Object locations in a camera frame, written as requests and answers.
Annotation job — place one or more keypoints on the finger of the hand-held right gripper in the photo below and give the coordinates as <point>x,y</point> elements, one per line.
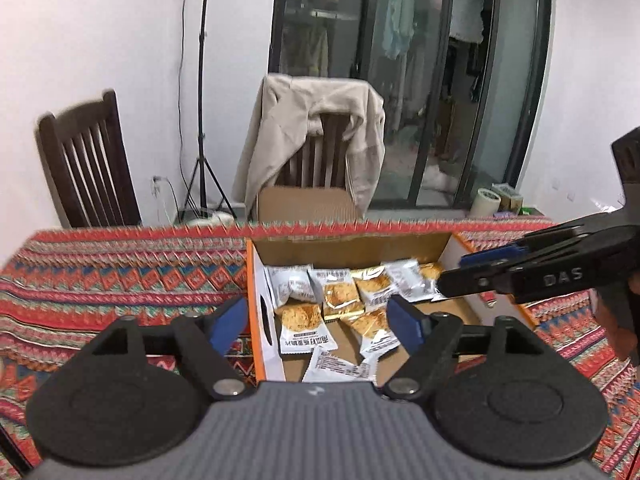
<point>492,256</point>
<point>475,282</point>

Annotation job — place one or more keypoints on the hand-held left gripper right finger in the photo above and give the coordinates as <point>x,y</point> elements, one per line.
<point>405,325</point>

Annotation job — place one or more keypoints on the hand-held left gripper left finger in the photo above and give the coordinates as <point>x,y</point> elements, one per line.
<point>227,325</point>

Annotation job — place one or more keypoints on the orange cardboard box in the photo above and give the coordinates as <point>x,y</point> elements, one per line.
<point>260,270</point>

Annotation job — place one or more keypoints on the pile of cracker packets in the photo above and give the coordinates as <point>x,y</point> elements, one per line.
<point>300,325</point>

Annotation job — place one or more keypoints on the person's right hand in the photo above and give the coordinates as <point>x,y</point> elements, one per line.
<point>607,320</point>

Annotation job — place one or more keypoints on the white tape roll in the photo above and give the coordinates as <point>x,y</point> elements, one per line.
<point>482,205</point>

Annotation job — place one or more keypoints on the small clear storage box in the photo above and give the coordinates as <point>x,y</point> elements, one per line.
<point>507,195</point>

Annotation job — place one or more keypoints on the white fluffy item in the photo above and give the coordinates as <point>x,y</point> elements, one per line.
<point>440,180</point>

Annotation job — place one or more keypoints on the patterned red tablecloth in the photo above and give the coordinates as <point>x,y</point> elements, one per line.
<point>125,280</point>

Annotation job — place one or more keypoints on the plain cardboard box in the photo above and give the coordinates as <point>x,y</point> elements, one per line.
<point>310,205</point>

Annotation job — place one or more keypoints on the sliding glass door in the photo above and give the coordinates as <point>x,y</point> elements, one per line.
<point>510,85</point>

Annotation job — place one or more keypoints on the wooden chair with jacket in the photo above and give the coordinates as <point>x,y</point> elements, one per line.
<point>320,160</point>

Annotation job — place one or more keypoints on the chair with beige jacket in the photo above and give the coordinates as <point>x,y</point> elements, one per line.
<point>280,125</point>

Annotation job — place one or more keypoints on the light blue hanging garment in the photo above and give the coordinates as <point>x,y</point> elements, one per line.
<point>400,15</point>

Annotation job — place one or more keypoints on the dark wooden chair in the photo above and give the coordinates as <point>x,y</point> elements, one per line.
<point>75,112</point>

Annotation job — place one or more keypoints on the studio light on stand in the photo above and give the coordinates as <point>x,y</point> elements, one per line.
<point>201,60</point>

